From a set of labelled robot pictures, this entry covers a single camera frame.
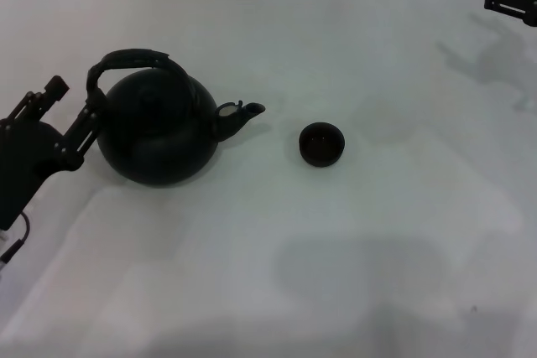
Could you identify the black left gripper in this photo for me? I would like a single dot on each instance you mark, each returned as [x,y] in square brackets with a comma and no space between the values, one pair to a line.
[21,165]

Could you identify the black round teapot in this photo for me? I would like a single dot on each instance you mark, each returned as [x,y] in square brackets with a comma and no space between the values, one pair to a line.
[159,144]

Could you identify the small dark teacup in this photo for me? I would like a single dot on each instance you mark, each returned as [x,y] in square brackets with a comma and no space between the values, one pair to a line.
[321,144]

